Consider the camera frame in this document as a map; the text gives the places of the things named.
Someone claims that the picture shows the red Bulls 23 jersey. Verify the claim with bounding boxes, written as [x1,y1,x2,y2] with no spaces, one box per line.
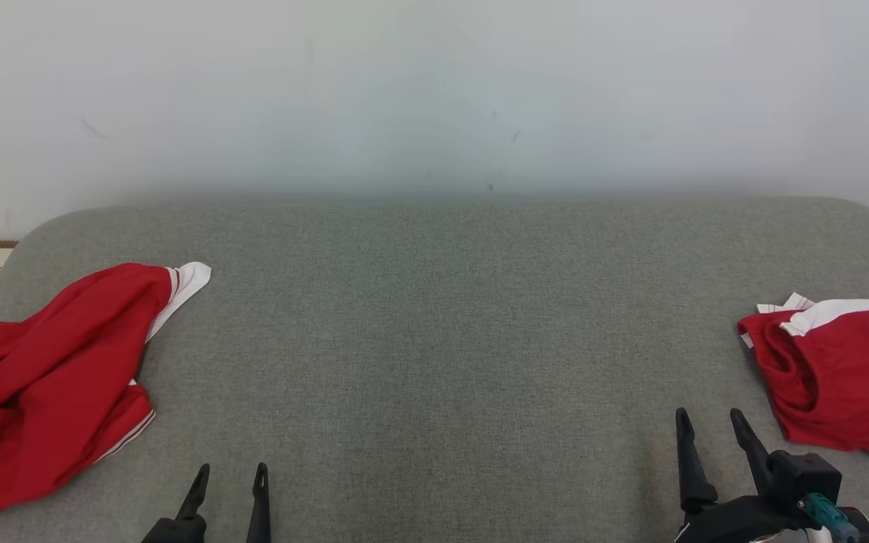
[0,261,213,522]

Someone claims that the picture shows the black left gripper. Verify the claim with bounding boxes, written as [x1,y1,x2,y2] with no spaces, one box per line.
[140,462,272,543]

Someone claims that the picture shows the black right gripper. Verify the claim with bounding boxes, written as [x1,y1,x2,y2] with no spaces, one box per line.
[674,407,818,543]

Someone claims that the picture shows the red shorts with white stripe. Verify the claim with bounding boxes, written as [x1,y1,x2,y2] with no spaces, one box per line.
[736,292,869,471]

